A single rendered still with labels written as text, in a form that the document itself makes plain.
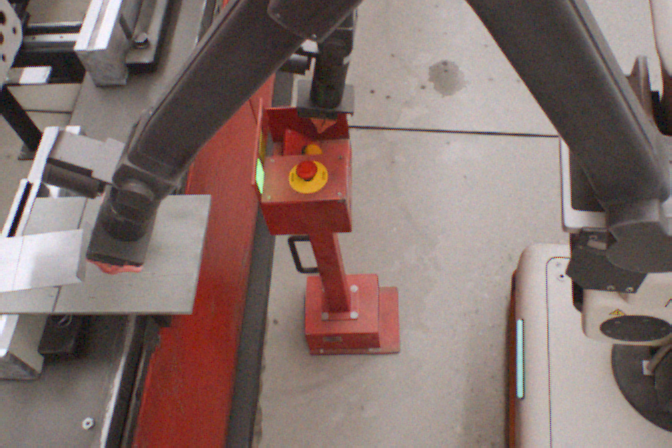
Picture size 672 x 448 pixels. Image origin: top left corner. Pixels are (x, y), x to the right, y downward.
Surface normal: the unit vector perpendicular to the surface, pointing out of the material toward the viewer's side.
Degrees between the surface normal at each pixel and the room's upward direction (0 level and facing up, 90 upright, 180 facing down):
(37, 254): 0
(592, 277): 90
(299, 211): 90
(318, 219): 90
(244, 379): 0
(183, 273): 0
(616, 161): 89
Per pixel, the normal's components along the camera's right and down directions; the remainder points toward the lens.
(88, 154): 0.33, -0.41
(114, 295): -0.11, -0.55
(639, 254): -0.18, 0.86
